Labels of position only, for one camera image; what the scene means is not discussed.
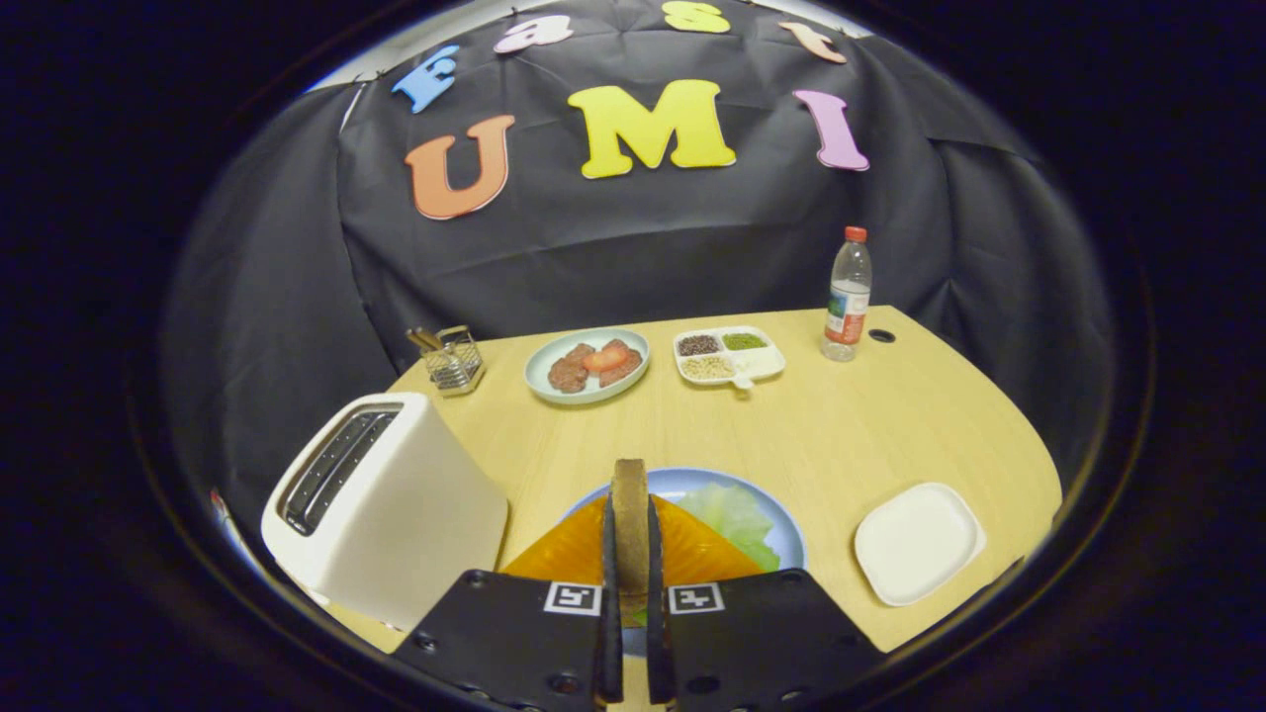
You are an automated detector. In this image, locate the pale green round plate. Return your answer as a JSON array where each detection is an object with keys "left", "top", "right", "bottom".
[{"left": 523, "top": 327, "right": 652, "bottom": 406}]

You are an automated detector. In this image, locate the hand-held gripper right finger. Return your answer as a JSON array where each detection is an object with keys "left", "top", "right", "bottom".
[{"left": 645, "top": 494, "right": 886, "bottom": 712}]

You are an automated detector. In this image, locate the round brown toast slice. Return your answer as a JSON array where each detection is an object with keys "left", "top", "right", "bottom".
[{"left": 611, "top": 458, "right": 651, "bottom": 626}]

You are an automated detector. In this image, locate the metal wire utensil holder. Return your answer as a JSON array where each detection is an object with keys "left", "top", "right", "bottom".
[{"left": 420, "top": 325, "right": 487, "bottom": 399}]

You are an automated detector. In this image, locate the clear red-capped water bottle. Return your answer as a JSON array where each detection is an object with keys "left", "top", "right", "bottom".
[{"left": 820, "top": 226, "right": 873, "bottom": 363}]

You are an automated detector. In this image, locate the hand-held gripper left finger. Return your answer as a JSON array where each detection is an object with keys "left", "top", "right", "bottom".
[{"left": 391, "top": 494, "right": 626, "bottom": 712}]

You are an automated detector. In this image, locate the white toaster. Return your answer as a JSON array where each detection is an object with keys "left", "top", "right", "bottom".
[{"left": 261, "top": 392, "right": 509, "bottom": 634}]

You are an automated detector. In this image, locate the black backdrop cloth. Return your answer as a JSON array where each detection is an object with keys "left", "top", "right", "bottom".
[{"left": 163, "top": 0, "right": 1119, "bottom": 555}]

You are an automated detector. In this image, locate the small white square plate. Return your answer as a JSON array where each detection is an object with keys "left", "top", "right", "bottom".
[{"left": 854, "top": 482, "right": 988, "bottom": 608}]

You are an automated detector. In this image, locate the green lettuce leaf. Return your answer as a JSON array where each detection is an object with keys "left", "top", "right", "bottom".
[{"left": 676, "top": 483, "right": 782, "bottom": 573}]

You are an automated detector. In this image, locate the white divided condiment dish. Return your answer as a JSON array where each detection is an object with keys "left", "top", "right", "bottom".
[{"left": 673, "top": 325, "right": 787, "bottom": 391}]

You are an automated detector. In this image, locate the blue round plate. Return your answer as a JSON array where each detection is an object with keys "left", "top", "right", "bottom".
[{"left": 564, "top": 467, "right": 807, "bottom": 575}]

